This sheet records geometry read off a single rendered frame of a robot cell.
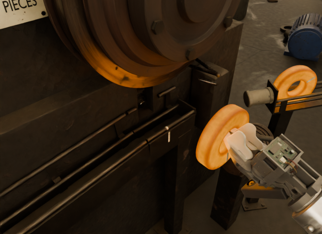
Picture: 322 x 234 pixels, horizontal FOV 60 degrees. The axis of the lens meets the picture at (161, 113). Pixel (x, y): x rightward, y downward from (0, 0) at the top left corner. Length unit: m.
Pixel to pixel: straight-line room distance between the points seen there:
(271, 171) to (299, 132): 1.49
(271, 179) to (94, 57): 0.40
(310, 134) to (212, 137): 1.53
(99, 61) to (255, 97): 0.63
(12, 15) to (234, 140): 0.49
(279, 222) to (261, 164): 0.99
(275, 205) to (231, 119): 1.06
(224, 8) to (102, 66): 0.28
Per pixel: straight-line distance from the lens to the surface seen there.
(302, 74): 1.07
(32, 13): 0.62
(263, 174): 0.59
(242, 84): 2.37
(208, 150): 0.58
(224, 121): 0.58
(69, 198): 0.72
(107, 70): 0.57
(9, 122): 0.68
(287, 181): 0.59
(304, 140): 2.00
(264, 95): 1.04
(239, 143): 0.59
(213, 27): 0.63
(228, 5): 0.65
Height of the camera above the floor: 1.27
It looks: 40 degrees down
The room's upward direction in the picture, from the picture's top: straight up
